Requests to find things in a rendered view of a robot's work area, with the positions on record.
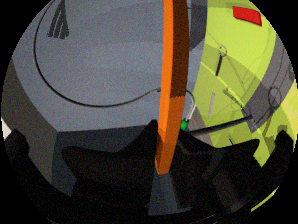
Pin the red rectangular block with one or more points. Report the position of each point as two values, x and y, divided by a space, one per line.
251 16

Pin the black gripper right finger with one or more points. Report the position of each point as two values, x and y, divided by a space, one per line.
195 164

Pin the long orange bar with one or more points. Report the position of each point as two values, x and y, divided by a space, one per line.
174 75

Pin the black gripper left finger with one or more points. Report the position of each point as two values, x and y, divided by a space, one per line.
132 167

